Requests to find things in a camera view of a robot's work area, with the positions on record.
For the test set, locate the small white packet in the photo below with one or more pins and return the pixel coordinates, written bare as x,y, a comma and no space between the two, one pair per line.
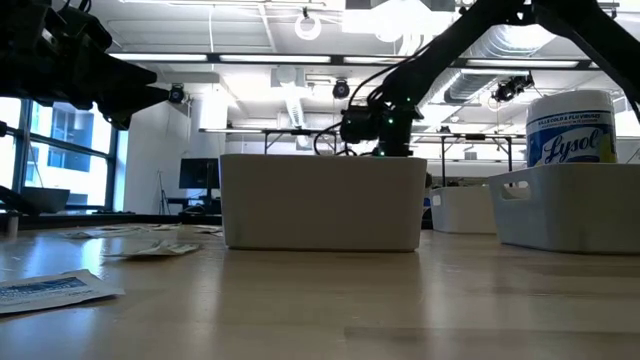
165,227

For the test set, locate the black background rig frame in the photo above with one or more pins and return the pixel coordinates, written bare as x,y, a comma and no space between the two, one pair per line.
443,160
300,132

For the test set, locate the black aluminium table frame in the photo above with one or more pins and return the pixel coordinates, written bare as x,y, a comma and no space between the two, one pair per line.
100,220

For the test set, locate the green striped bandage wrapper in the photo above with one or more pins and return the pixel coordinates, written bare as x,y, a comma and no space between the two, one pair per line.
182,248
207,229

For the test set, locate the black round overhead camera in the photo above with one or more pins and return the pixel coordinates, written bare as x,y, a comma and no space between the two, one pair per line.
341,89
177,95

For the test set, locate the blue and white wipe packet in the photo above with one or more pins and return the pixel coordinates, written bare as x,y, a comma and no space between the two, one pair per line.
145,251
50,290

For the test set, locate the white bin with ointment packets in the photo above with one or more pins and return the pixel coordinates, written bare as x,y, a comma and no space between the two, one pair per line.
320,200

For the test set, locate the black computer monitor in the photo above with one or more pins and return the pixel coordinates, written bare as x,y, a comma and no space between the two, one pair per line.
197,172

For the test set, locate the overhead light bar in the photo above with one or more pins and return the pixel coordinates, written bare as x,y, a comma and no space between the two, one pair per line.
337,60

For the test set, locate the large window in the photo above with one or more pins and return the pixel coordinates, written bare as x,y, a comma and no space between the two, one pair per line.
75,165

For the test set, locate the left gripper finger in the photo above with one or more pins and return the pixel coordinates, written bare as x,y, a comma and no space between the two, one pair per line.
115,82
120,116

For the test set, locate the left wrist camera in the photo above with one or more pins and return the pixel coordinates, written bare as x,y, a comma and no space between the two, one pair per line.
60,27

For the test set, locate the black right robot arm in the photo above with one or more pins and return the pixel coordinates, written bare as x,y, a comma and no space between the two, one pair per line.
450,45

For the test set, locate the small white cylinder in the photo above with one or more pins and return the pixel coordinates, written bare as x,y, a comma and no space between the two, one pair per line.
12,225

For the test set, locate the Lysol wipes canister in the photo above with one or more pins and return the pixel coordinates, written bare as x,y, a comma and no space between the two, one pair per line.
570,135

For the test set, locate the white bin with wipe packets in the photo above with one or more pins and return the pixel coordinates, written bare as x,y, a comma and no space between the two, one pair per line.
460,210

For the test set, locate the white bin with bandage strips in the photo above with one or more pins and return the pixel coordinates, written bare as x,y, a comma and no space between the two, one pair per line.
575,210

